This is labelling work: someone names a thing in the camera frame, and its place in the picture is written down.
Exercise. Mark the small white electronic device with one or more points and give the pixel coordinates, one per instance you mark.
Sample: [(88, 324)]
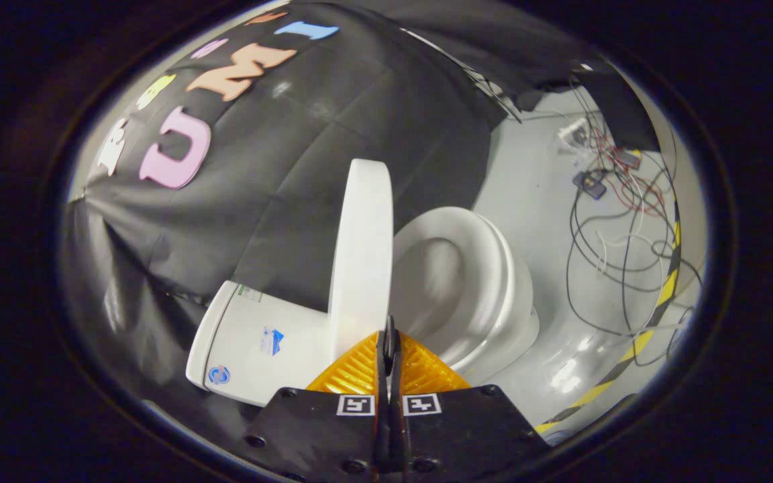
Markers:
[(574, 133)]

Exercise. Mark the yellow black hazard tape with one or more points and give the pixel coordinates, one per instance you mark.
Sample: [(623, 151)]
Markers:
[(665, 288)]

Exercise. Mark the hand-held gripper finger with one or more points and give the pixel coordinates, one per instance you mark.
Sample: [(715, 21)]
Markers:
[(382, 436), (398, 436)]

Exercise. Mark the white toilet lid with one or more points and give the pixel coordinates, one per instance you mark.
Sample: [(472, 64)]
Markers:
[(363, 255)]

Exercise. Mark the small dark electronic device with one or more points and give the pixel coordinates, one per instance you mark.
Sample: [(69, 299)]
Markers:
[(590, 184)]

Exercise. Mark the white toilet seat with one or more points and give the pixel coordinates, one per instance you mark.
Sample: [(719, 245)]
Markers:
[(487, 268)]

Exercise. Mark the black backdrop cloth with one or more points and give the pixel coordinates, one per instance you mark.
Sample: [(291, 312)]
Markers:
[(306, 188)]

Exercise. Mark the white toilet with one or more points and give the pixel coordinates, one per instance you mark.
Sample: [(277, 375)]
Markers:
[(259, 335)]

